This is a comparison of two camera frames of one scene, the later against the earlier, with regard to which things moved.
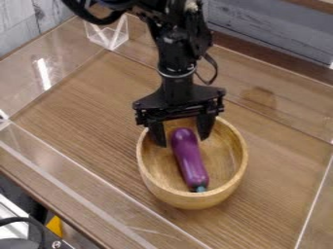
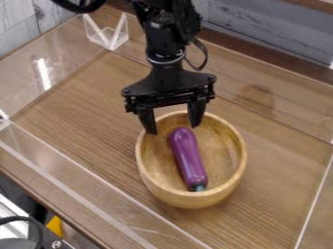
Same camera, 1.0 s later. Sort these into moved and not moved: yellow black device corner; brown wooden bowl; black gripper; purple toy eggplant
Moved: black gripper
Not moved: purple toy eggplant; brown wooden bowl; yellow black device corner
